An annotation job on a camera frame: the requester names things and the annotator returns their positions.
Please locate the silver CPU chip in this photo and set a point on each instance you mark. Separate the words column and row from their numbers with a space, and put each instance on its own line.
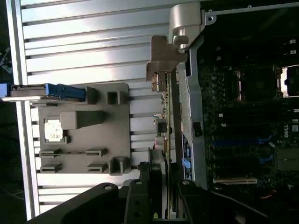
column 52, row 133

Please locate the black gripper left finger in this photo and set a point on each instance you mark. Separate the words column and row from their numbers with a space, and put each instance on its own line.
column 137, row 205

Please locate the blue expansion slot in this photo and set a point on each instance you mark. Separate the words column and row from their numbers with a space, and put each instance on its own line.
column 236, row 141

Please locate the open PC case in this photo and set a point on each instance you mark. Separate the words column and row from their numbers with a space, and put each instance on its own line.
column 195, row 93

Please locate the green motherboard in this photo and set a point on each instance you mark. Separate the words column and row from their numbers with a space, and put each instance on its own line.
column 245, row 158

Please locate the metal socket cover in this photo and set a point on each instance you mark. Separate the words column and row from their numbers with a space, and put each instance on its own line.
column 289, row 81

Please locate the grey parts rack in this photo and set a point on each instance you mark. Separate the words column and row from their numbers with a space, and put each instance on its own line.
column 112, row 140

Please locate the hard disk in blue caddy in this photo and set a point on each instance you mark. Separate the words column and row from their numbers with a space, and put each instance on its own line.
column 65, row 92

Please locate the grey chipset heatsink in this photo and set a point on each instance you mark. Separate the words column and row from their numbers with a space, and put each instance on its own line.
column 288, row 161

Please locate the green RAM stick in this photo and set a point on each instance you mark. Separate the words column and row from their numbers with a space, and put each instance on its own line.
column 72, row 153

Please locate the white expansion slot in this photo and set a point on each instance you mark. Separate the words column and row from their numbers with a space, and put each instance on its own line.
column 233, row 180

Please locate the CPU socket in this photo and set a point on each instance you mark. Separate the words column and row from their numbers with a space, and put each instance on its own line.
column 254, row 84

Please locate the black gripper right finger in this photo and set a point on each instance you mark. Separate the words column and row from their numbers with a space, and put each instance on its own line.
column 196, row 205

